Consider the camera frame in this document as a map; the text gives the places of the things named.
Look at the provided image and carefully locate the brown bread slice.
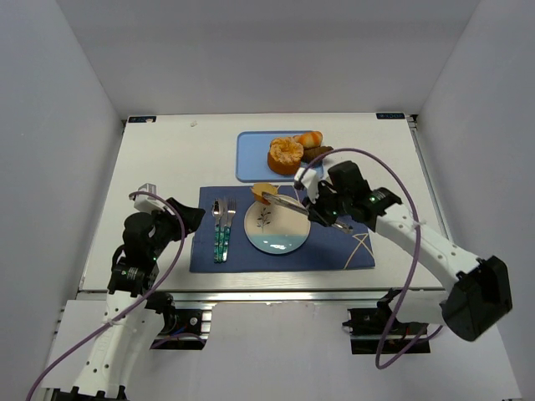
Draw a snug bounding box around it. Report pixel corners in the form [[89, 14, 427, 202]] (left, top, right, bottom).
[[251, 182, 278, 205]]

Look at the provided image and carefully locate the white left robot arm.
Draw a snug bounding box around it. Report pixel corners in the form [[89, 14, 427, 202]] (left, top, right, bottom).
[[52, 191, 205, 400]]

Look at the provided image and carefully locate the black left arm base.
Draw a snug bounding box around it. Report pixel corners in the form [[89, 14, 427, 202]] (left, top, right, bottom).
[[146, 292, 211, 350]]

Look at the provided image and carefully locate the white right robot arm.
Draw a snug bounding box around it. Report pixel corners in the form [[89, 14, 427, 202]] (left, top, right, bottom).
[[294, 161, 512, 342]]

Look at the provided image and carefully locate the orange striped bread roll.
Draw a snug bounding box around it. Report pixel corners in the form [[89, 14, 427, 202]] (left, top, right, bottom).
[[293, 131, 324, 150]]

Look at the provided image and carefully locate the dark chocolate pastry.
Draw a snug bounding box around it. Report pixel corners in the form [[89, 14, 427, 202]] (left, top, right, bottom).
[[302, 145, 334, 163]]

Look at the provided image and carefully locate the sugared orange bundt cake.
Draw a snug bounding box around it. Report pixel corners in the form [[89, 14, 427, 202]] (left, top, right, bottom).
[[267, 137, 304, 175]]

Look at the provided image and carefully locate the white and blue plate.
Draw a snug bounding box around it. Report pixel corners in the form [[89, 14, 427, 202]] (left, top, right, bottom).
[[244, 201, 311, 255]]

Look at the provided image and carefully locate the dark corner label sticker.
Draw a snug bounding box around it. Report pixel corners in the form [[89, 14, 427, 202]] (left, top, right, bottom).
[[375, 112, 405, 119]]

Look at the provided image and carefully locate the blue plastic tray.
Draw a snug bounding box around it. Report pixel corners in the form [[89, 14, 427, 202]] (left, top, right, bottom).
[[235, 130, 305, 183]]

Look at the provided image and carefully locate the dark left corner label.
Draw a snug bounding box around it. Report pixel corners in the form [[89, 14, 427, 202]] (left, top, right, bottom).
[[127, 116, 156, 124]]

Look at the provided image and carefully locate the spoon with green handle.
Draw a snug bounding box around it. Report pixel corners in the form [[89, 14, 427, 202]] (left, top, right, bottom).
[[211, 199, 223, 263]]

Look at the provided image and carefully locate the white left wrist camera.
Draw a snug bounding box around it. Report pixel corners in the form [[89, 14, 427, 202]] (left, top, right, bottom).
[[131, 183, 166, 214]]

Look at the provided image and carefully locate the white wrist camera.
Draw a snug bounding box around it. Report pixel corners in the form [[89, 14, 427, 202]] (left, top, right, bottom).
[[131, 183, 166, 214], [293, 167, 322, 203]]

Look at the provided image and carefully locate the knife with green handle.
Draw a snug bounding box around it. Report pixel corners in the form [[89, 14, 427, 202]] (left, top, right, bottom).
[[218, 198, 228, 263]]

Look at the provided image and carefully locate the fork with green handle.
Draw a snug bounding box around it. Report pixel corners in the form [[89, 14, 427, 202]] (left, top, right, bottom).
[[222, 198, 237, 262]]

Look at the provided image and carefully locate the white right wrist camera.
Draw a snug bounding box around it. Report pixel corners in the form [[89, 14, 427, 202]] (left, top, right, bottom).
[[293, 167, 322, 203]]

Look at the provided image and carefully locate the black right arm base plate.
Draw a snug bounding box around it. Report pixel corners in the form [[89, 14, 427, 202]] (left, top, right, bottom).
[[342, 307, 431, 355]]

